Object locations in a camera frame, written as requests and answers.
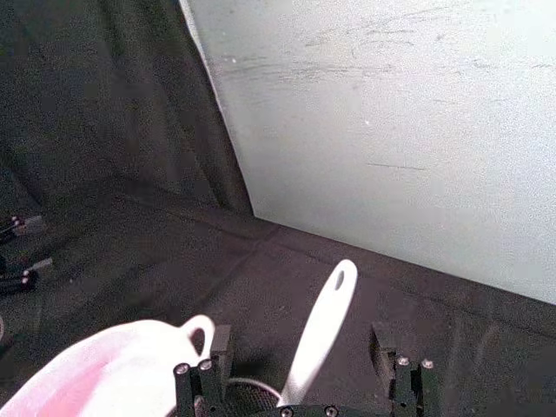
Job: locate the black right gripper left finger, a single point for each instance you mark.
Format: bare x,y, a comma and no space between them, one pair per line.
219,365

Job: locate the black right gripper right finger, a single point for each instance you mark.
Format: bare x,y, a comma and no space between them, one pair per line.
410,386

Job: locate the white strainer with mesh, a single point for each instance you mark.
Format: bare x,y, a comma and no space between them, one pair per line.
322,330

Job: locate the black table cloth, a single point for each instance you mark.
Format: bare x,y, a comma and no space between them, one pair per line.
130,130

